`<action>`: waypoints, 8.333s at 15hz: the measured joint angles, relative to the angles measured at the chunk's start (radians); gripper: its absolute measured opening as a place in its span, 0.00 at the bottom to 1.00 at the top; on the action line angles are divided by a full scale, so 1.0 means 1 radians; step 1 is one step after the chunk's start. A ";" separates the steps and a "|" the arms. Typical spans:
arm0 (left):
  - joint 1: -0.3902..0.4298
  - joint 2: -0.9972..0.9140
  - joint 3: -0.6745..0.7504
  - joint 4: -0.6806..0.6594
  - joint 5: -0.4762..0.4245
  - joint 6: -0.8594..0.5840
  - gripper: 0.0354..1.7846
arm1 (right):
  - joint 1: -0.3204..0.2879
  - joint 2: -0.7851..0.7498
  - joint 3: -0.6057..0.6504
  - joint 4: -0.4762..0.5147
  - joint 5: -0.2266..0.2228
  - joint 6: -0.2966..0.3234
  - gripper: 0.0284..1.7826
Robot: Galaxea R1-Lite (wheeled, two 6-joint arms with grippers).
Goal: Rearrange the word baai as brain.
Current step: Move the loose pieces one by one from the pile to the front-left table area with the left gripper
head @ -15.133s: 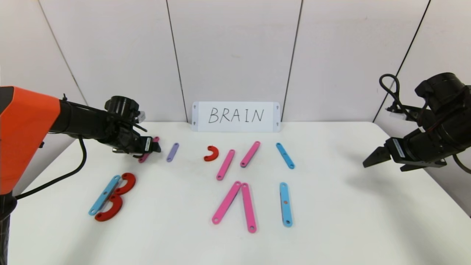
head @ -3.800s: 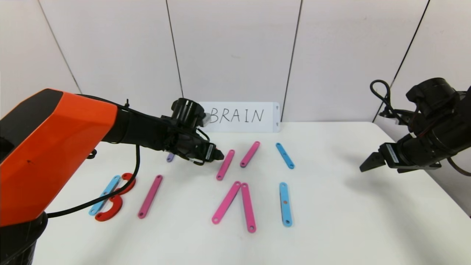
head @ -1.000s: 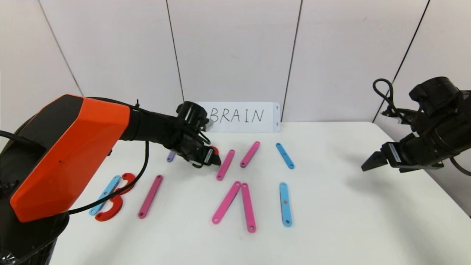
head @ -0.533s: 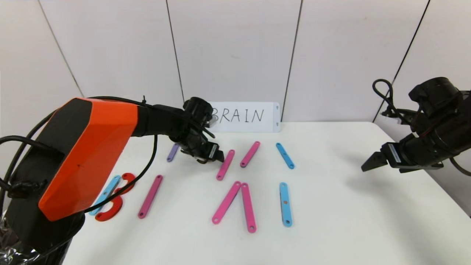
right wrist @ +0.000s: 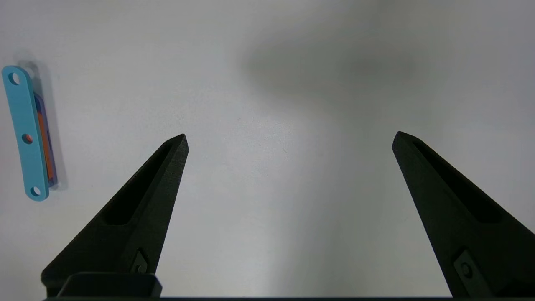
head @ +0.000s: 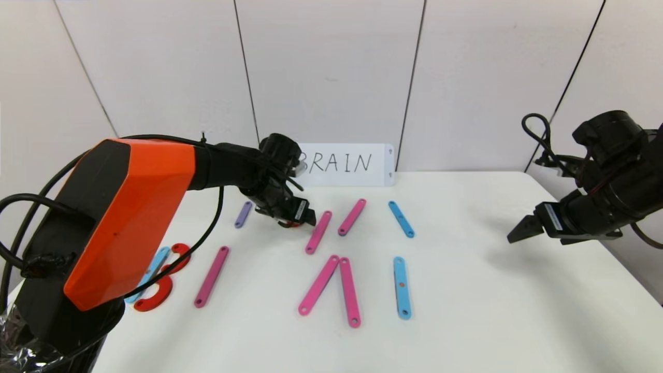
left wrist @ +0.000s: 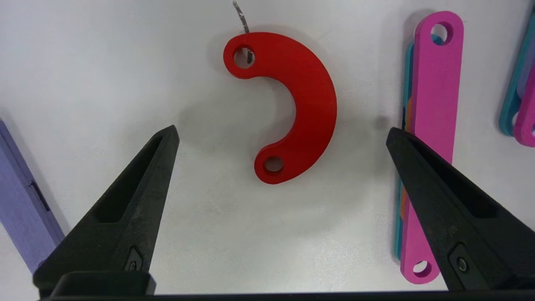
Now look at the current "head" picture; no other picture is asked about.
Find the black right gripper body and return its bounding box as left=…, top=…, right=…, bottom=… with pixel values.
left=534, top=189, right=614, bottom=240

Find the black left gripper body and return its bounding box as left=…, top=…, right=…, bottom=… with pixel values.
left=269, top=178, right=310, bottom=224

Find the pink bar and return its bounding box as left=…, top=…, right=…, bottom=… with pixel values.
left=298, top=255, right=340, bottom=316
left=195, top=246, right=230, bottom=308
left=338, top=198, right=367, bottom=237
left=305, top=210, right=333, bottom=255
left=339, top=257, right=362, bottom=328

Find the short purple bar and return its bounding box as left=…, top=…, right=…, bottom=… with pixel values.
left=234, top=201, right=253, bottom=229

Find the white BRAIN sign card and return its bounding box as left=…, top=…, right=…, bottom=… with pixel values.
left=299, top=144, right=395, bottom=187

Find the short blue flat bar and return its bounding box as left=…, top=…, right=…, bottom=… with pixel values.
left=388, top=201, right=415, bottom=239

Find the blue bar with three holes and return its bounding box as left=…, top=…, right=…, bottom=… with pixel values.
left=393, top=256, right=413, bottom=320

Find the medium red arc piece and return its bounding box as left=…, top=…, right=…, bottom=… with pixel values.
left=165, top=243, right=192, bottom=274

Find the long blue flat bar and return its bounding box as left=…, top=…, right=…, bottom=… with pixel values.
left=126, top=247, right=171, bottom=304

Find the large red arc piece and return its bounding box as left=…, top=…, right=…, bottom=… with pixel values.
left=134, top=273, right=174, bottom=312

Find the looped black cable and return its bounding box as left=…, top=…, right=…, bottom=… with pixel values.
left=522, top=113, right=581, bottom=177

